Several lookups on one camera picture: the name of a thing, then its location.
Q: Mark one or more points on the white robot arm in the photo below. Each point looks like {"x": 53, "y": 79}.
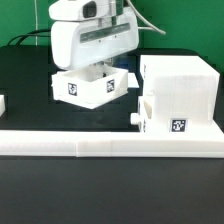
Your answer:
{"x": 87, "y": 10}

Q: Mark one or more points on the white fiducial marker sheet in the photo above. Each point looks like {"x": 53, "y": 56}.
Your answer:
{"x": 132, "y": 81}

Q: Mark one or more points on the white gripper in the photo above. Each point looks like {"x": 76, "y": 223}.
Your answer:
{"x": 79, "y": 44}

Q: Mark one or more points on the white drawer tray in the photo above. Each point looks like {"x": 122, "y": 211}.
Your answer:
{"x": 143, "y": 117}
{"x": 90, "y": 87}

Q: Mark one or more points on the white front drawer tray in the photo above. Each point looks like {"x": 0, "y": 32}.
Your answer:
{"x": 143, "y": 117}

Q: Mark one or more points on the white drawer cabinet box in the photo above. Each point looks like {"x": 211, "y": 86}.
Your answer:
{"x": 179, "y": 92}

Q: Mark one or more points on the white L-shaped table fence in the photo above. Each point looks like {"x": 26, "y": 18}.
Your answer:
{"x": 111, "y": 144}

